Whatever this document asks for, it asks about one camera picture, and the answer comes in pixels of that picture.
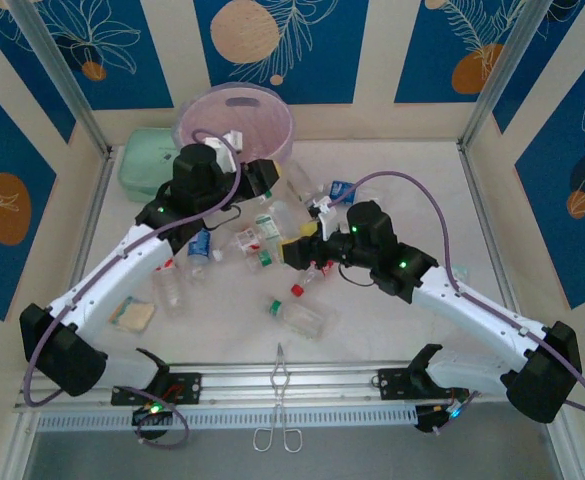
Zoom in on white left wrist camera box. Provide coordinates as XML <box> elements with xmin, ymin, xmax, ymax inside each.
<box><xmin>202</xmin><ymin>130</ymin><xmax>246</xmax><ymax>172</ymax></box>

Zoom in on green neck label clear bottle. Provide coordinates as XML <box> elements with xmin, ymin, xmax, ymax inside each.
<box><xmin>254</xmin><ymin>198</ymin><xmax>298</xmax><ymax>251</ymax></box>

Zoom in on clear bottle red white label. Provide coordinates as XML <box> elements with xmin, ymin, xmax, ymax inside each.
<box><xmin>150</xmin><ymin>258</ymin><xmax>187</xmax><ymax>320</ymax></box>

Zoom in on small bottle with green cap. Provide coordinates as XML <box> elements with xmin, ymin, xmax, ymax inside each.
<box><xmin>245</xmin><ymin>249</ymin><xmax>276</xmax><ymax>275</ymax></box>

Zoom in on clear plastic rod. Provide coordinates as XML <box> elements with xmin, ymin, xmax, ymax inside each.
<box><xmin>456</xmin><ymin>0</ymin><xmax>561</xmax><ymax>151</ymax></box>

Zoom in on white bin with purple bag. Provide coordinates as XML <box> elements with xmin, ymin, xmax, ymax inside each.
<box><xmin>170</xmin><ymin>83</ymin><xmax>297</xmax><ymax>169</ymax></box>

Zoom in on blue label plastic bottle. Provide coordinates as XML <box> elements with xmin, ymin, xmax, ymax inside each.
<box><xmin>185</xmin><ymin>228</ymin><xmax>214</xmax><ymax>285</ymax></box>

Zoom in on clear plastic bottle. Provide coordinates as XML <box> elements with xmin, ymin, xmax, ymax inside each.
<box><xmin>285</xmin><ymin>158</ymin><xmax>321</xmax><ymax>207</ymax></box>

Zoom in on clear bottle with red cap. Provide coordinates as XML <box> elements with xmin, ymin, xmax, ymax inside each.
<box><xmin>290</xmin><ymin>262</ymin><xmax>321</xmax><ymax>297</ymax></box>

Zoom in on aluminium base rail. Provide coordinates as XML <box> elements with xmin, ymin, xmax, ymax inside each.
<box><xmin>14</xmin><ymin>358</ymin><xmax>511</xmax><ymax>415</ymax></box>

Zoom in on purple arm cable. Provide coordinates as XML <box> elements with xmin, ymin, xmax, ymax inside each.
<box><xmin>24</xmin><ymin>128</ymin><xmax>244</xmax><ymax>450</ymax></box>
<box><xmin>327</xmin><ymin>170</ymin><xmax>585</xmax><ymax>419</ymax></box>

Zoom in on white slotted cable duct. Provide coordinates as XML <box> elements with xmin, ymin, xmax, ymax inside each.
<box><xmin>35</xmin><ymin>405</ymin><xmax>421</xmax><ymax>432</ymax></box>

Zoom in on black base electronics unit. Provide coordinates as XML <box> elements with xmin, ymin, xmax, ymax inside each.
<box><xmin>414</xmin><ymin>397</ymin><xmax>479</xmax><ymax>435</ymax></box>
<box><xmin>130</xmin><ymin>399</ymin><xmax>174</xmax><ymax>442</ymax></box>

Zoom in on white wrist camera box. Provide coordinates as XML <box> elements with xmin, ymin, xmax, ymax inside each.
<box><xmin>202</xmin><ymin>130</ymin><xmax>246</xmax><ymax>172</ymax></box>
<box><xmin>308</xmin><ymin>196</ymin><xmax>347</xmax><ymax>242</ymax></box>

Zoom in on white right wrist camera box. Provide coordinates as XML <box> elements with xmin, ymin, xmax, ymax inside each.
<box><xmin>308</xmin><ymin>196</ymin><xmax>347</xmax><ymax>242</ymax></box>

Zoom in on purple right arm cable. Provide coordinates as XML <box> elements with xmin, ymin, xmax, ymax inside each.
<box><xmin>327</xmin><ymin>170</ymin><xmax>585</xmax><ymax>419</ymax></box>

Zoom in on aluminium side rail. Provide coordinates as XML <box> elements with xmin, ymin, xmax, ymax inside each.
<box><xmin>41</xmin><ymin>147</ymin><xmax>118</xmax><ymax>374</ymax></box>
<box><xmin>459</xmin><ymin>142</ymin><xmax>528</xmax><ymax>326</ymax></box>

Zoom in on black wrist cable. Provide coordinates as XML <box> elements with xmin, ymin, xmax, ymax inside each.
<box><xmin>336</xmin><ymin>262</ymin><xmax>379</xmax><ymax>289</ymax></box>
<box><xmin>202</xmin><ymin>205</ymin><xmax>242</xmax><ymax>232</ymax></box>

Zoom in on blue label Pocari Sweat bottle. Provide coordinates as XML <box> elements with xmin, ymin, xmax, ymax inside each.
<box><xmin>316</xmin><ymin>178</ymin><xmax>373</xmax><ymax>202</ymax></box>

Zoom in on metal tongs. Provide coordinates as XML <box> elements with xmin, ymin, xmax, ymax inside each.
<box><xmin>252</xmin><ymin>342</ymin><xmax>304</xmax><ymax>454</ymax></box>

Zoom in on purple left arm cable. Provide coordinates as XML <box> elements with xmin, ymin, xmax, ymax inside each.
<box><xmin>24</xmin><ymin>128</ymin><xmax>244</xmax><ymax>450</ymax></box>

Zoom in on mint green plastic container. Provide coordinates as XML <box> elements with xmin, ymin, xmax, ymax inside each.
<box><xmin>120</xmin><ymin>127</ymin><xmax>186</xmax><ymax>204</ymax></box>

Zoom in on clear bottle with green cap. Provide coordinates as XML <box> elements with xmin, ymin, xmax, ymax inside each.
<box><xmin>267</xmin><ymin>297</ymin><xmax>337</xmax><ymax>342</ymax></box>

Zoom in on aluminium frame post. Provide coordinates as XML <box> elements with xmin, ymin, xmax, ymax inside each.
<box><xmin>4</xmin><ymin>0</ymin><xmax>116</xmax><ymax>159</ymax></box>

